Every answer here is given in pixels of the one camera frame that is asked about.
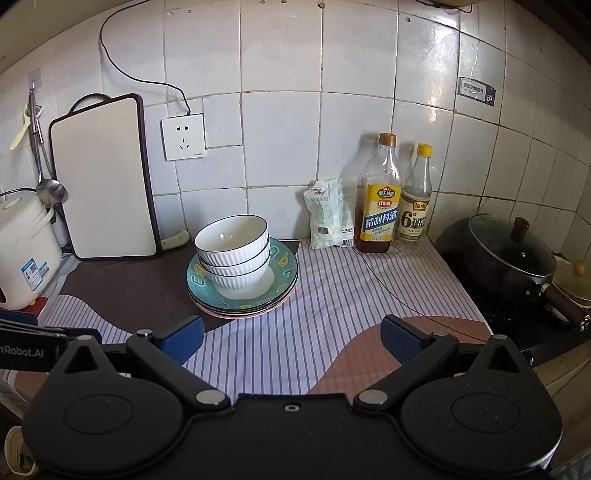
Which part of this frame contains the black power cable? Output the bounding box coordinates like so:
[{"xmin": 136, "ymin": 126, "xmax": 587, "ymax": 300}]
[{"xmin": 99, "ymin": 0, "xmax": 192, "ymax": 117}]

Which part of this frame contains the white ribbed bowl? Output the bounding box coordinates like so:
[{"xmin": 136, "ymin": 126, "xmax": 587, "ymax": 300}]
[
  {"xmin": 205, "ymin": 263, "xmax": 275, "ymax": 300},
  {"xmin": 198, "ymin": 247, "xmax": 271, "ymax": 278},
  {"xmin": 194, "ymin": 215, "xmax": 269, "ymax": 267}
]

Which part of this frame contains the white salt bag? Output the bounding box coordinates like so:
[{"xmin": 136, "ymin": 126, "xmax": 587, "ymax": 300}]
[{"xmin": 303, "ymin": 178, "xmax": 355, "ymax": 250}]

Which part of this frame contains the blue box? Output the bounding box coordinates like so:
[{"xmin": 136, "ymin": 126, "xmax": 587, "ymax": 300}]
[{"xmin": 0, "ymin": 296, "xmax": 49, "ymax": 324}]

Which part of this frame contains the white black-rimmed plate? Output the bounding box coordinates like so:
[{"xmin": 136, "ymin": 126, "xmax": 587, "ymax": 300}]
[{"xmin": 187, "ymin": 281, "xmax": 298, "ymax": 315}]

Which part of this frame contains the white cutting board stand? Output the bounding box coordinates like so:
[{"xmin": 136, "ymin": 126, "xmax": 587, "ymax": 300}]
[{"xmin": 161, "ymin": 229, "xmax": 191, "ymax": 251}]

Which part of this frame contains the black cooking pot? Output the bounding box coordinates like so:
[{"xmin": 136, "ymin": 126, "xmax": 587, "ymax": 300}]
[{"xmin": 468, "ymin": 213, "xmax": 591, "ymax": 330}]

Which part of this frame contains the white wall socket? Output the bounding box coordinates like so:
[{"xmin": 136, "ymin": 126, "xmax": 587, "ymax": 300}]
[{"xmin": 161, "ymin": 113, "xmax": 206, "ymax": 161}]

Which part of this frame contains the glass pot lid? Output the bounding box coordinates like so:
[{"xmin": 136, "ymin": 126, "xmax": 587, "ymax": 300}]
[{"xmin": 468, "ymin": 213, "xmax": 557, "ymax": 278}]

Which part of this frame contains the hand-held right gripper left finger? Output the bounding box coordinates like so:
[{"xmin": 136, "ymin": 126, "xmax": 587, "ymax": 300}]
[{"xmin": 46, "ymin": 315, "xmax": 232, "ymax": 414}]

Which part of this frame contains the white rice paddle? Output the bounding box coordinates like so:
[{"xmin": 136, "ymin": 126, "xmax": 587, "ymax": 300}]
[{"xmin": 9, "ymin": 104, "xmax": 43, "ymax": 151}]

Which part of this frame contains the thin black wire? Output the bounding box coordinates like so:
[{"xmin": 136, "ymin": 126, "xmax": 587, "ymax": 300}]
[{"xmin": 359, "ymin": 253, "xmax": 491, "ymax": 333}]

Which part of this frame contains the pink carrot print plate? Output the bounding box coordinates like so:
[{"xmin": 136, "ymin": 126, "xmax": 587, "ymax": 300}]
[{"xmin": 196, "ymin": 295, "xmax": 289, "ymax": 320}]

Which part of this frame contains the striped pink cloth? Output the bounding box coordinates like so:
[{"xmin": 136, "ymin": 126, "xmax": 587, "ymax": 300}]
[{"xmin": 0, "ymin": 237, "xmax": 492, "ymax": 402}]

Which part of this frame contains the wall sticker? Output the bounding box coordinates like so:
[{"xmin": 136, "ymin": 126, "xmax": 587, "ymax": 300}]
[{"xmin": 457, "ymin": 76, "xmax": 497, "ymax": 108}]

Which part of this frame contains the small pan with wooden handle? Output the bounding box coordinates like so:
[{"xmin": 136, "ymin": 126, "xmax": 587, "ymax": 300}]
[{"xmin": 553, "ymin": 258, "xmax": 591, "ymax": 301}]

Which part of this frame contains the yellow label cooking wine bottle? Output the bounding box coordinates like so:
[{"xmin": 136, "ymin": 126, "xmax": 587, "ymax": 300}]
[{"xmin": 353, "ymin": 133, "xmax": 402, "ymax": 254}]

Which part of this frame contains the white rice cooker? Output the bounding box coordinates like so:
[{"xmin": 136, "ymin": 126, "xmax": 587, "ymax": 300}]
[{"xmin": 0, "ymin": 187, "xmax": 63, "ymax": 311}]

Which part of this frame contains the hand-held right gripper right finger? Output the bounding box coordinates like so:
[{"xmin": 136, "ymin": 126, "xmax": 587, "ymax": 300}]
[{"xmin": 353, "ymin": 315, "xmax": 541, "ymax": 411}]

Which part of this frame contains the white cutting board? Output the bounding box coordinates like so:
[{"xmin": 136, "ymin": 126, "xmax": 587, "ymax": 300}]
[{"xmin": 48, "ymin": 93, "xmax": 162, "ymax": 261}]

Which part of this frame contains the clear vinegar bottle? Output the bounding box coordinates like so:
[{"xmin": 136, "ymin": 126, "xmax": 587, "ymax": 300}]
[{"xmin": 394, "ymin": 143, "xmax": 433, "ymax": 254}]

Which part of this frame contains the black gas stove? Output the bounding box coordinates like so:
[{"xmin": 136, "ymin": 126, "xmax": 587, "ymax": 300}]
[{"xmin": 434, "ymin": 217, "xmax": 591, "ymax": 365}]

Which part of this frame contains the teal fried egg plate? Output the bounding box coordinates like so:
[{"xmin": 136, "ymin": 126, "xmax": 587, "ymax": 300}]
[{"xmin": 186, "ymin": 237, "xmax": 299, "ymax": 311}]

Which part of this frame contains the metal ladle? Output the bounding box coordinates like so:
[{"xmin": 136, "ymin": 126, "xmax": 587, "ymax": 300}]
[{"xmin": 28, "ymin": 90, "xmax": 69, "ymax": 206}]

